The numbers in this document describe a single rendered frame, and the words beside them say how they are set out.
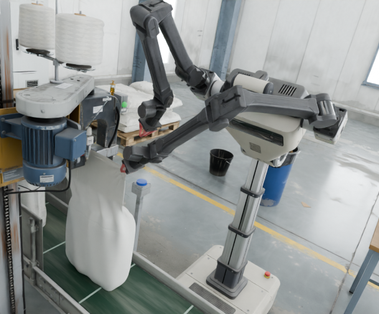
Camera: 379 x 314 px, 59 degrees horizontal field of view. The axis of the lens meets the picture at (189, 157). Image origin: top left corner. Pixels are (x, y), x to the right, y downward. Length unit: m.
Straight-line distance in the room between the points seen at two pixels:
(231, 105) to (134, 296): 1.20
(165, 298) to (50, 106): 1.17
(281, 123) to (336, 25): 7.86
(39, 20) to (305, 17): 8.39
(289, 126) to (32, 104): 0.97
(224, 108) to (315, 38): 8.35
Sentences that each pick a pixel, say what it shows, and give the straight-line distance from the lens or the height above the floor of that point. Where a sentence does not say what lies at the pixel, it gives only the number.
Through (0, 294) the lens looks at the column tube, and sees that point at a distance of 1.89.
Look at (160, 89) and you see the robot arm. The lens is 1.40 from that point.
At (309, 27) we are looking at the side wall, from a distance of 9.40.
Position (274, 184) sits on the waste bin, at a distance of 3.57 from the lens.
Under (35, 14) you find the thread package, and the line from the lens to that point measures 1.47.
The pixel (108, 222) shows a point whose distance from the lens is 1.65.
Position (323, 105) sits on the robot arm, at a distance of 1.25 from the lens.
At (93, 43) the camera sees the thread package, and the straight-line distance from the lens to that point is 1.26.
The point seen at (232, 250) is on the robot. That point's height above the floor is 0.55.
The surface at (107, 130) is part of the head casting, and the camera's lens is 1.70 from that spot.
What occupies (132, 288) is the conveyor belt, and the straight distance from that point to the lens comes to 1.93.
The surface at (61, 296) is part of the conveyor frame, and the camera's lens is 1.90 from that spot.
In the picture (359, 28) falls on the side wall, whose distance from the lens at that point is 9.13.
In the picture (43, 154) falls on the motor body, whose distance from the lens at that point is 1.29.
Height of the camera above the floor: 1.77
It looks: 24 degrees down
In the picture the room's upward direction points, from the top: 10 degrees clockwise
